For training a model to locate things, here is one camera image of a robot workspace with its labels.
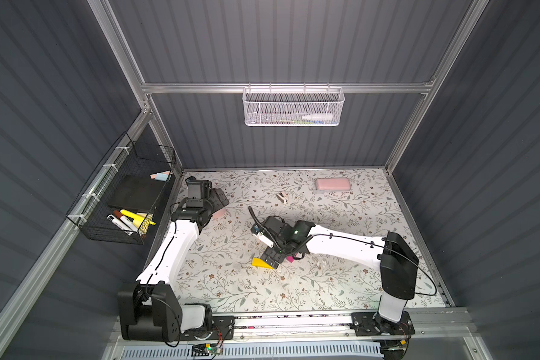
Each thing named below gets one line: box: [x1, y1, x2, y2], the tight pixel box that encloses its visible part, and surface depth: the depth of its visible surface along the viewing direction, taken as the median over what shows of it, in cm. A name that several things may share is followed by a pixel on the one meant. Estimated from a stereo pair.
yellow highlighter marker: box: [120, 209, 157, 229], surface depth 71 cm
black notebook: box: [108, 174, 168, 214], surface depth 75 cm
